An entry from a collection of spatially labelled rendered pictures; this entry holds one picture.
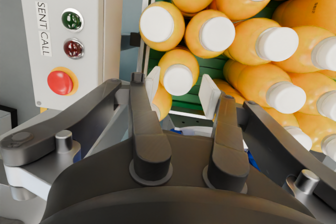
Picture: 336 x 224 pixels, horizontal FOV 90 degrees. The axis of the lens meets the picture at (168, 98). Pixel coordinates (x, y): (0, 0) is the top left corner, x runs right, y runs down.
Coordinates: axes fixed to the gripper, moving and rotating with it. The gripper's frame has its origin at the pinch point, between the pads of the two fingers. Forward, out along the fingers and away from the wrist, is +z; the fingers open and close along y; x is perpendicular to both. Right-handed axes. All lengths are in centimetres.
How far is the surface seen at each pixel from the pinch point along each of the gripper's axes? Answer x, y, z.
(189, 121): -15.6, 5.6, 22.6
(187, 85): -0.4, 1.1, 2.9
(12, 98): -69, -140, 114
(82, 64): -0.3, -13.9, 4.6
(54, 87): -4.0, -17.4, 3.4
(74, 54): 1.1, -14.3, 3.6
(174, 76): 0.6, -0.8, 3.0
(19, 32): -11, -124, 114
